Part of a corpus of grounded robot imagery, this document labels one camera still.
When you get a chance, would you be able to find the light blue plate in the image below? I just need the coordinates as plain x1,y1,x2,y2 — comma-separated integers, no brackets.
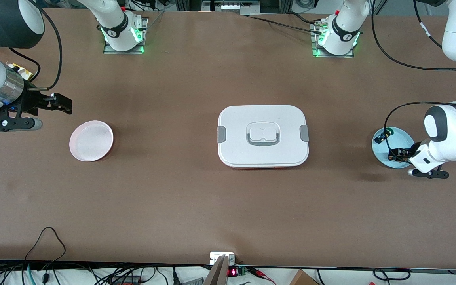
372,127,416,169

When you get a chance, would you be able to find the yellow snack box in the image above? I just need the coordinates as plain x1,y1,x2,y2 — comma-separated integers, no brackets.
6,62,34,82

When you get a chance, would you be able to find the pink plate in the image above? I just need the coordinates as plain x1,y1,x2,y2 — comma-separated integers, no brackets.
69,120,114,162

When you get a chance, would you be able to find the white lidded container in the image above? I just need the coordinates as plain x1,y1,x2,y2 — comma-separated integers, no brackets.
217,105,310,169

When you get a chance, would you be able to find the brown cardboard piece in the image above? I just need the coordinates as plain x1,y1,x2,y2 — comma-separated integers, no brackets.
289,269,320,285

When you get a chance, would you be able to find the white power strip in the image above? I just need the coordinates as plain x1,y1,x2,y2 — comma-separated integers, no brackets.
202,0,260,12

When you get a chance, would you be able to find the green push-button switch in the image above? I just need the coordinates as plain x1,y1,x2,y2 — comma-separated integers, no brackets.
374,127,395,144

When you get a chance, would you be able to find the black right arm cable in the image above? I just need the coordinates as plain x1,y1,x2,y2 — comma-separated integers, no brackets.
8,4,63,92

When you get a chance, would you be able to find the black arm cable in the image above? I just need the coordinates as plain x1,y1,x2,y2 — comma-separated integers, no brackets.
8,4,63,92
370,0,456,159

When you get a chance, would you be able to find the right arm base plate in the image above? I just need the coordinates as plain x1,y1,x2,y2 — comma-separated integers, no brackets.
103,17,149,55

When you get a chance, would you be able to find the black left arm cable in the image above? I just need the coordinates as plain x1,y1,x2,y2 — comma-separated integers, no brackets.
370,0,456,159

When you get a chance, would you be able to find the black coiled cable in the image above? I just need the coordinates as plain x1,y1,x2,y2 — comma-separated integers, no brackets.
372,268,411,282

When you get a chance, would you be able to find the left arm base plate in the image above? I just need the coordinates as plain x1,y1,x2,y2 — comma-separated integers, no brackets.
310,21,355,59

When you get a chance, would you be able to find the black looped cable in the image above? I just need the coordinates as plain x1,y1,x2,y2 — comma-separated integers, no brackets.
24,226,67,264

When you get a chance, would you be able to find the black cable across table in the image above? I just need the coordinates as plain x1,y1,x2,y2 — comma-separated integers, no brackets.
247,13,324,35

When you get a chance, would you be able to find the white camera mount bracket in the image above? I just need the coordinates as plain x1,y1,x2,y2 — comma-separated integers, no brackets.
209,252,236,266

